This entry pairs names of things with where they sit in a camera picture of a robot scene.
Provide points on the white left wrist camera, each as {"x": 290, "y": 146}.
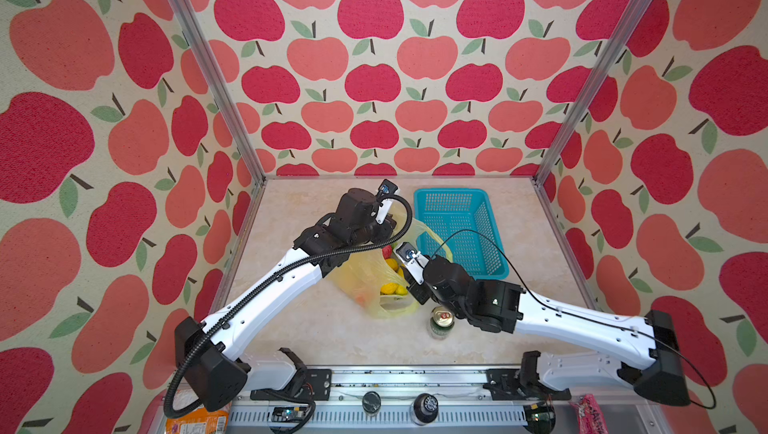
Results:
{"x": 385, "y": 197}

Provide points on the aluminium corner post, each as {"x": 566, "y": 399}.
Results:
{"x": 615, "y": 46}
{"x": 214, "y": 78}

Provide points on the right aluminium corner post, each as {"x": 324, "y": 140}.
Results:
{"x": 615, "y": 46}

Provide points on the teal plastic basket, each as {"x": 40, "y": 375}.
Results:
{"x": 461, "y": 225}

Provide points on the grey round button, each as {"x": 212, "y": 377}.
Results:
{"x": 371, "y": 403}

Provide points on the orange snack packet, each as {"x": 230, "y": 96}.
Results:
{"x": 200, "y": 421}

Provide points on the aluminium front rail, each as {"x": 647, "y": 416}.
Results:
{"x": 472, "y": 399}

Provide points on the pink snack packet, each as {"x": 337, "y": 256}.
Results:
{"x": 589, "y": 415}

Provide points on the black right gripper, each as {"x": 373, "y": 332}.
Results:
{"x": 439, "y": 259}

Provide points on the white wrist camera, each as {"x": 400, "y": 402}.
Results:
{"x": 411, "y": 257}
{"x": 385, "y": 197}

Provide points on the black round knob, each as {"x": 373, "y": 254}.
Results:
{"x": 424, "y": 410}

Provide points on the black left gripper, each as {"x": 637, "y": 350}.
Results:
{"x": 386, "y": 229}

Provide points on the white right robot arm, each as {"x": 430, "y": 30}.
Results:
{"x": 640, "y": 352}

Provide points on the left aluminium corner post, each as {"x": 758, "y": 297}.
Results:
{"x": 214, "y": 78}

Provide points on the yellow plastic bag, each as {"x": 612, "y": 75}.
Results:
{"x": 370, "y": 282}

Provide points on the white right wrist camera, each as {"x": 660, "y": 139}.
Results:
{"x": 411, "y": 257}

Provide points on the green drink can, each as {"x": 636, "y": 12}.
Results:
{"x": 441, "y": 322}

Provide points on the red toy strawberry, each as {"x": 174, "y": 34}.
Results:
{"x": 387, "y": 252}

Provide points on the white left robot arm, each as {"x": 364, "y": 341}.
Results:
{"x": 209, "y": 371}

